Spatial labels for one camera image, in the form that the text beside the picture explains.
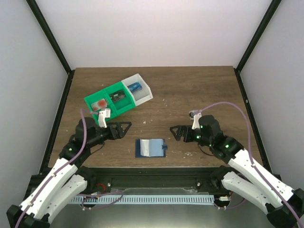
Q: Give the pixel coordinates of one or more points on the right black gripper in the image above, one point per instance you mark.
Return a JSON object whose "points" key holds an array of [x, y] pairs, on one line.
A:
{"points": [[187, 128]]}

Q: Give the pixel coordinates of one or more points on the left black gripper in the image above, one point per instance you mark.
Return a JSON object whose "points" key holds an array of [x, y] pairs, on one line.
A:
{"points": [[121, 134]]}

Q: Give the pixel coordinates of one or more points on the blue leather card holder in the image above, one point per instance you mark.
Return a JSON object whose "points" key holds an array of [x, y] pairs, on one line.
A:
{"points": [[150, 148]]}

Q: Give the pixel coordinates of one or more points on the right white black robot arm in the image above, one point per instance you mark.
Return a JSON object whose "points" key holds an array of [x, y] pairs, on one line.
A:
{"points": [[282, 204]]}

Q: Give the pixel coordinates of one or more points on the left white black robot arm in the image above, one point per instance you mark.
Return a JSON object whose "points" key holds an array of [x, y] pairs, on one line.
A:
{"points": [[67, 178]]}

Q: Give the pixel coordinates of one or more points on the black credit card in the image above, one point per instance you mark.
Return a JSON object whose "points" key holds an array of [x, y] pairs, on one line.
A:
{"points": [[117, 96]]}

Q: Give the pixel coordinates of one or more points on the white red credit card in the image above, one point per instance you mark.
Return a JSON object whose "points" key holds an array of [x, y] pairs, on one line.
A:
{"points": [[98, 105]]}

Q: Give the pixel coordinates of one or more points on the blue credit card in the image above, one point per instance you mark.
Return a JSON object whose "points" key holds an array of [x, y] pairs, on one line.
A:
{"points": [[135, 87]]}

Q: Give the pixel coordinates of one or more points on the middle green bin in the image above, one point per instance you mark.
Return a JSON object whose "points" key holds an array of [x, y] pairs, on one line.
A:
{"points": [[123, 105]]}

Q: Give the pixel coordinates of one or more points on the green bin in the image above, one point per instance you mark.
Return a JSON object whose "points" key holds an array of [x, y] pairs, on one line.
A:
{"points": [[123, 105], [97, 96]]}

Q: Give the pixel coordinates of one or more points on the left green bin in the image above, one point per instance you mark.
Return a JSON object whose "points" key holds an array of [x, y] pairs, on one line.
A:
{"points": [[97, 96]]}

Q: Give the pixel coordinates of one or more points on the white bin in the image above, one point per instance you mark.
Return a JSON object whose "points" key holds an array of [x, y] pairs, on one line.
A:
{"points": [[141, 96]]}

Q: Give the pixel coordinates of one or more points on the grey metal sheet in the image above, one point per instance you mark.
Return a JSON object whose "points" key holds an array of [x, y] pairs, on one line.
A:
{"points": [[227, 211]]}

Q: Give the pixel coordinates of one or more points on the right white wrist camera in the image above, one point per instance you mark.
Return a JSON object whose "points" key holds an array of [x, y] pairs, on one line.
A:
{"points": [[195, 115]]}

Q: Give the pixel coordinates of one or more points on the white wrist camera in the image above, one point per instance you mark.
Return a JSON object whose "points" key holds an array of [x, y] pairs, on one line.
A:
{"points": [[102, 116], [195, 115]]}

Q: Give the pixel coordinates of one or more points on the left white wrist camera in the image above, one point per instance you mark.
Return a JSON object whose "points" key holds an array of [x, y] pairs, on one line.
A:
{"points": [[102, 116]]}

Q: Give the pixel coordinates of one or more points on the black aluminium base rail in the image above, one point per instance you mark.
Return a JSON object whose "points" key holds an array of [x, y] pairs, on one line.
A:
{"points": [[201, 179]]}

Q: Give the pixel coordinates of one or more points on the light blue slotted cable duct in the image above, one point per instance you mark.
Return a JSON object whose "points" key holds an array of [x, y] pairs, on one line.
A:
{"points": [[146, 199]]}

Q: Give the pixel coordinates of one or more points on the right black side rail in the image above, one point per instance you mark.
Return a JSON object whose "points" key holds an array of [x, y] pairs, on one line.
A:
{"points": [[254, 127]]}

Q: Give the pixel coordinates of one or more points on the black side rail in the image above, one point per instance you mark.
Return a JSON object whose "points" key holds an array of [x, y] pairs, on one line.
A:
{"points": [[55, 127], [254, 127]]}

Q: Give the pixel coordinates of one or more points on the left black side rail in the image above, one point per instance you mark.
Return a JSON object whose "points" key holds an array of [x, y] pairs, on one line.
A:
{"points": [[55, 127]]}

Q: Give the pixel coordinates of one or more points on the right black frame post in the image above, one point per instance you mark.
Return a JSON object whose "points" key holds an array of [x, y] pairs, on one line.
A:
{"points": [[273, 6]]}

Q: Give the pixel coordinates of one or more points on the black frame post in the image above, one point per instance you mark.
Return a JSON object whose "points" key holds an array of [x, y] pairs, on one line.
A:
{"points": [[273, 6], [49, 34]]}

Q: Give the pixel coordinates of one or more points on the left black frame post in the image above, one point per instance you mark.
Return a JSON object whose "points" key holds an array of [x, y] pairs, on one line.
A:
{"points": [[49, 34]]}

